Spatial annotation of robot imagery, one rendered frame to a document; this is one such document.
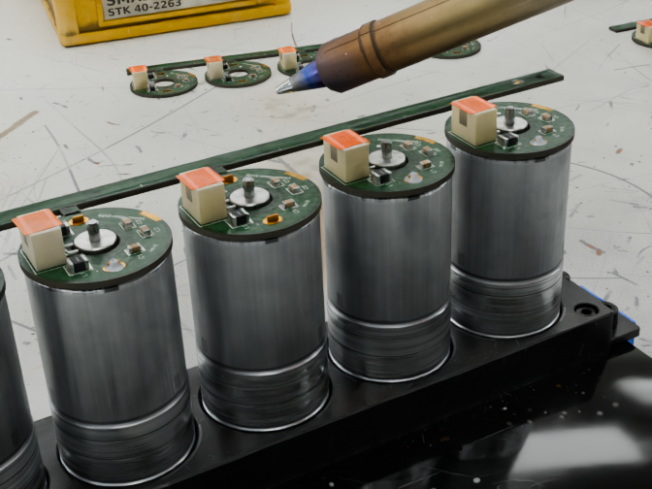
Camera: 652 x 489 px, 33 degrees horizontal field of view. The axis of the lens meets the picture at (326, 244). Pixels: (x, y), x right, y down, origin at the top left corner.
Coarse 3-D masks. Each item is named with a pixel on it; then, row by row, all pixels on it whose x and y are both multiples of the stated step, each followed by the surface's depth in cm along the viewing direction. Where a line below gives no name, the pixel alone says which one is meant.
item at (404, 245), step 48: (336, 192) 20; (432, 192) 20; (336, 240) 20; (384, 240) 20; (432, 240) 20; (336, 288) 21; (384, 288) 20; (432, 288) 21; (336, 336) 22; (384, 336) 21; (432, 336) 21
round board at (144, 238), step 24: (72, 216) 19; (96, 216) 19; (120, 216) 19; (144, 216) 19; (72, 240) 18; (120, 240) 18; (144, 240) 18; (168, 240) 18; (24, 264) 18; (72, 264) 17; (96, 264) 18; (144, 264) 18; (72, 288) 17
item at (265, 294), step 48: (240, 192) 19; (192, 240) 19; (288, 240) 19; (192, 288) 20; (240, 288) 19; (288, 288) 19; (240, 336) 19; (288, 336) 19; (240, 384) 20; (288, 384) 20
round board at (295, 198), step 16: (240, 176) 20; (256, 176) 20; (272, 176) 20; (288, 176) 20; (272, 192) 20; (288, 192) 20; (304, 192) 20; (320, 192) 19; (272, 208) 19; (288, 208) 19; (304, 208) 19; (320, 208) 19; (192, 224) 19; (208, 224) 19; (224, 224) 19; (240, 224) 19; (256, 224) 19; (272, 224) 19; (288, 224) 18; (304, 224) 19; (224, 240) 18; (240, 240) 18; (256, 240) 18
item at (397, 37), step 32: (448, 0) 16; (480, 0) 15; (512, 0) 15; (544, 0) 15; (352, 32) 16; (384, 32) 16; (416, 32) 16; (448, 32) 16; (480, 32) 16; (320, 64) 17; (352, 64) 16; (384, 64) 16
